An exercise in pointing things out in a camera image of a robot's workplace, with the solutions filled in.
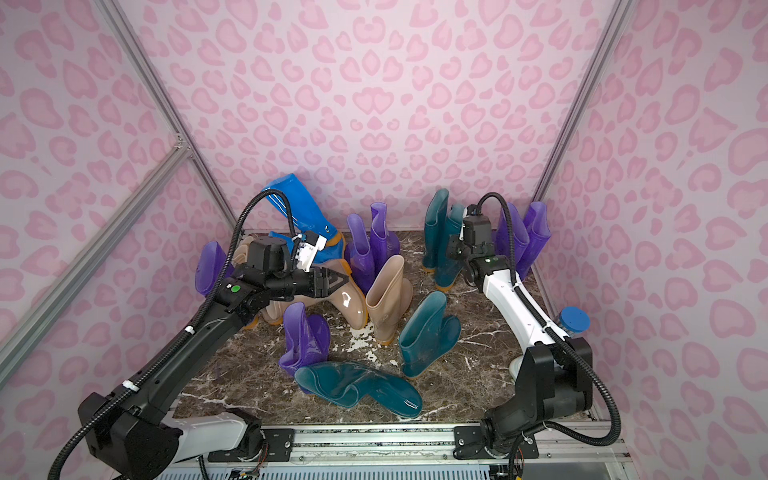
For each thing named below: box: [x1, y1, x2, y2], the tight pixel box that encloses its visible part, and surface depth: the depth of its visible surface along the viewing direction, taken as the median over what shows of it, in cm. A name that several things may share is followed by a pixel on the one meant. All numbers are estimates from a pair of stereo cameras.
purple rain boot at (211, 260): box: [194, 241, 235, 297], surface depth 78 cm
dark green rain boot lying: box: [294, 362, 423, 418], surface depth 76 cm
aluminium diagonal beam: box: [0, 139, 192, 384], surface depth 66 cm
